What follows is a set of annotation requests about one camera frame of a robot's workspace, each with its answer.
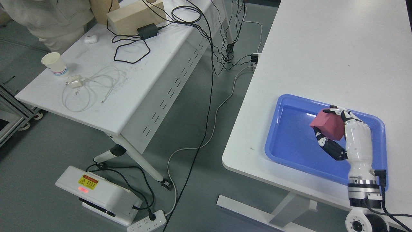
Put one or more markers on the person in beige clothes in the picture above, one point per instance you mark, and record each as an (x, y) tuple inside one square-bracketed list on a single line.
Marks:
[(58, 24)]

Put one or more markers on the white work table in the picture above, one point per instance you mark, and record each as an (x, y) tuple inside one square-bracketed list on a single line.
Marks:
[(353, 54)]

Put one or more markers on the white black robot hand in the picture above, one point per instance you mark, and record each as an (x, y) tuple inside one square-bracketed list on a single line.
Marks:
[(358, 151)]

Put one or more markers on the wooden box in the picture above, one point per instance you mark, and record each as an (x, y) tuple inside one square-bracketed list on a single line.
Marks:
[(127, 19)]

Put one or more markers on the blue plastic tray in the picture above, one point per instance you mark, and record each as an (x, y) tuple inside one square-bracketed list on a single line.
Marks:
[(291, 141)]

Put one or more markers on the white folding table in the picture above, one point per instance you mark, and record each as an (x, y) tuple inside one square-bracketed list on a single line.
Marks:
[(136, 108)]

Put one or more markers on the white power strip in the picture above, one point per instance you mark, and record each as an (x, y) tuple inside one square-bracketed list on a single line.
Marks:
[(147, 225)]

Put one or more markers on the white earbuds case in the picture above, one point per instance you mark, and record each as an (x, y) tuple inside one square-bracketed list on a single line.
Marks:
[(90, 39)]

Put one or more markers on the black power brick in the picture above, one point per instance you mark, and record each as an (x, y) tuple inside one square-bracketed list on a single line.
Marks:
[(147, 31)]

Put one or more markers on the white paper cup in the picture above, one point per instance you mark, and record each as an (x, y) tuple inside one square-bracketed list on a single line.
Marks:
[(55, 63)]

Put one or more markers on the pink foam block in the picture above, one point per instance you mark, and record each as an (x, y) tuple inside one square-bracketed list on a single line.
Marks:
[(330, 124)]

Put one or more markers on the white power supply box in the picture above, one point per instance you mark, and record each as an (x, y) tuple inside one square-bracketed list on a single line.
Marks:
[(100, 195)]

